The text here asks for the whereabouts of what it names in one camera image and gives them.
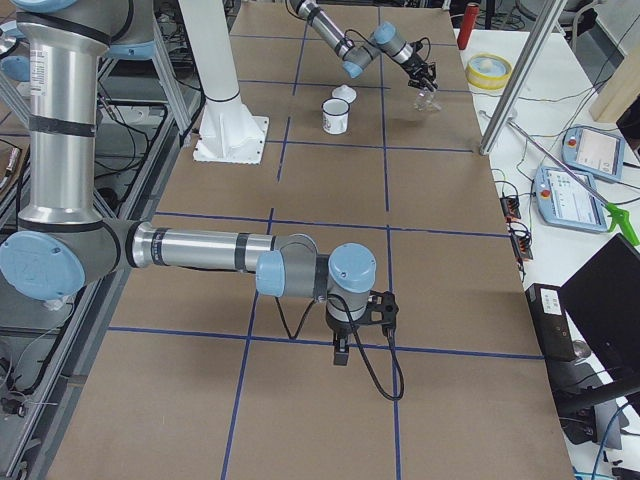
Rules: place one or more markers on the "white mug lid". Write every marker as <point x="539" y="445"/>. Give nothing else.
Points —
<point x="345" y="93"/>

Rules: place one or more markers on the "teach pendant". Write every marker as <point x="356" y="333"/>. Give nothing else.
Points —
<point x="563" y="202"/>
<point x="594" y="151"/>

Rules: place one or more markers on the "yellow tape roll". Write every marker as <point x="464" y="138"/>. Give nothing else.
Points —
<point x="488" y="71"/>

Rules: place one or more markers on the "black monitor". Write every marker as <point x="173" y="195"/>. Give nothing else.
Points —
<point x="602" y="300"/>

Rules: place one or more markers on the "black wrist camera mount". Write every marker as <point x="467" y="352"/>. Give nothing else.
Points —
<point x="381" y="309"/>

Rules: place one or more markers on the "far teach pendant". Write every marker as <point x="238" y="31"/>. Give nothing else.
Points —
<point x="594" y="151"/>

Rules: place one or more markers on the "aluminium frame rail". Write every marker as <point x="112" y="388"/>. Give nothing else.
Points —
<point x="47" y="354"/>

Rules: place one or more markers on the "brown paper table cover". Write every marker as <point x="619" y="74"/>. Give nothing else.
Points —
<point x="198" y="377"/>

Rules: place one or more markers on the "orange connector block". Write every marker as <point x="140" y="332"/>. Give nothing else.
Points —
<point x="510" y="205"/>
<point x="521" y="247"/>

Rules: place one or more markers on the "white enamel mug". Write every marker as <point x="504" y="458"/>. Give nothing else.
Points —
<point x="335" y="112"/>

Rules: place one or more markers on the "aluminium frame post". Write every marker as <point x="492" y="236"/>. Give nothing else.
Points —
<point x="532" y="48"/>

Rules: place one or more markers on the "green handled reacher stick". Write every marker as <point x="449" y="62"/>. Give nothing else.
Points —
<point x="619" y="217"/>

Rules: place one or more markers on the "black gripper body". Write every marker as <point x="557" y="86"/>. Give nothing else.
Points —
<point x="414" y="65"/>
<point x="340" y="330"/>

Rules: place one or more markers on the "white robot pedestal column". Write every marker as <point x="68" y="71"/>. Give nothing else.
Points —
<point x="228" y="132"/>

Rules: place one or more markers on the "near teach pendant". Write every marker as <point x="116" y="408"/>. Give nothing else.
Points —
<point x="563" y="202"/>

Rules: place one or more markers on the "black computer box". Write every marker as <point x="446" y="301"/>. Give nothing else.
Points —
<point x="550" y="322"/>

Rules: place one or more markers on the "red cardboard tube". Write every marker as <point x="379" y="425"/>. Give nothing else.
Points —
<point x="468" y="22"/>

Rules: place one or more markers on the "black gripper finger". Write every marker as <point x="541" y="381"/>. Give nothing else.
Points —
<point x="341" y="351"/>
<point x="426" y="83"/>

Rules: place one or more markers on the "clear glass funnel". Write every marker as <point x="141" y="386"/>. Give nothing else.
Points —
<point x="425" y="101"/>

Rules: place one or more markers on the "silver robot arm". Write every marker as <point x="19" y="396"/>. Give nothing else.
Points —
<point x="356" y="57"/>
<point x="63" y="244"/>

